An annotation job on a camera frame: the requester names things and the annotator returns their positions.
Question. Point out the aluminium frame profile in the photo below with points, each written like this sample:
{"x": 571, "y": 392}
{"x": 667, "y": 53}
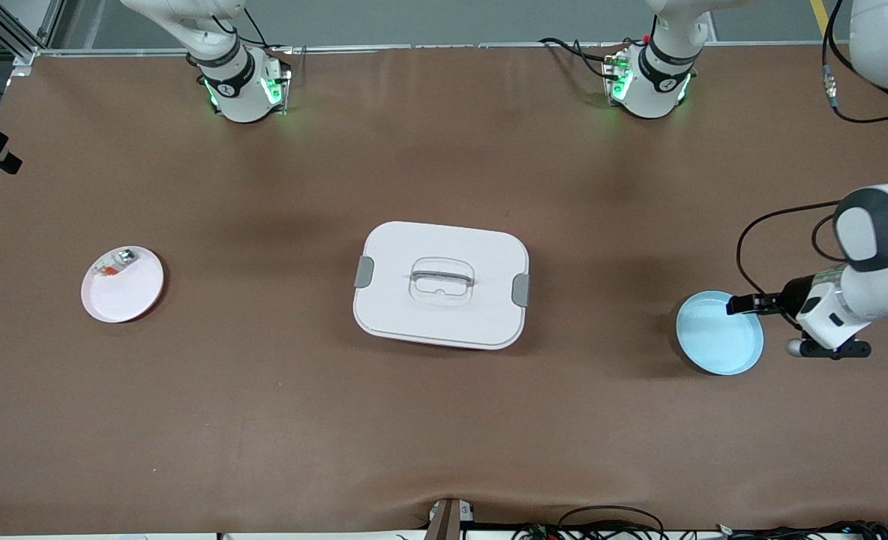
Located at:
{"x": 25, "y": 54}

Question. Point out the white lidded storage box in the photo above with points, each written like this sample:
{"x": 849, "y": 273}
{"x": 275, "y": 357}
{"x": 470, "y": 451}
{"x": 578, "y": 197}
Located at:
{"x": 444, "y": 322}

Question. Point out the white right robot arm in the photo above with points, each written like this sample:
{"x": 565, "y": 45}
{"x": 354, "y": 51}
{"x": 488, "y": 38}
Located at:
{"x": 241, "y": 97}

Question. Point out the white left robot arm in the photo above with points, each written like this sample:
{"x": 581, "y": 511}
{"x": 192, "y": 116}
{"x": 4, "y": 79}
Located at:
{"x": 864, "y": 300}

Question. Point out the pink round plate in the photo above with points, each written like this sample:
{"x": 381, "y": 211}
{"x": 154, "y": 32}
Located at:
{"x": 125, "y": 296}

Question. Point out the grey box latch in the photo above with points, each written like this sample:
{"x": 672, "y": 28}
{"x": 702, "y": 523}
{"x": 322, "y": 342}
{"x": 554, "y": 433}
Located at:
{"x": 521, "y": 290}
{"x": 364, "y": 271}

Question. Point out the brown table cover mat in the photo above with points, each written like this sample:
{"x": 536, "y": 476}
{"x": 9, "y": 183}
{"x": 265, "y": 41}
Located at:
{"x": 264, "y": 420}

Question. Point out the silver table edge rail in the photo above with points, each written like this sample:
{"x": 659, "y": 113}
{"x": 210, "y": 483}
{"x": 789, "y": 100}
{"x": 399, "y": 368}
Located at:
{"x": 414, "y": 47}

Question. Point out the light blue round plate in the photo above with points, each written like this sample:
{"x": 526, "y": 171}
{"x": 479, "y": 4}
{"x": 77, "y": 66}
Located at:
{"x": 718, "y": 345}

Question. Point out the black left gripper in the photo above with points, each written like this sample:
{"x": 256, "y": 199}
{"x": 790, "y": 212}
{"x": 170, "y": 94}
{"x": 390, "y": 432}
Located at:
{"x": 795, "y": 292}

